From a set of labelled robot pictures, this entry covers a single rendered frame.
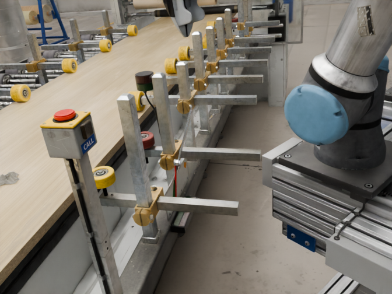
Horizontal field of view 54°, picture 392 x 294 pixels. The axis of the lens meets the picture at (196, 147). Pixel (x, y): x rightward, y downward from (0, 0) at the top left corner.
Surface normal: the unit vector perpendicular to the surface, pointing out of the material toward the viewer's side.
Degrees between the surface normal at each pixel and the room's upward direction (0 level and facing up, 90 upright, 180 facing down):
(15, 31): 90
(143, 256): 0
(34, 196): 0
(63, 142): 90
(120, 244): 0
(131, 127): 90
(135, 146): 90
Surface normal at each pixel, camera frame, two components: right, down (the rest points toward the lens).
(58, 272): 0.97, 0.04
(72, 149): -0.24, 0.47
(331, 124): -0.67, 0.50
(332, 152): -0.71, 0.10
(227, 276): -0.09, -0.88
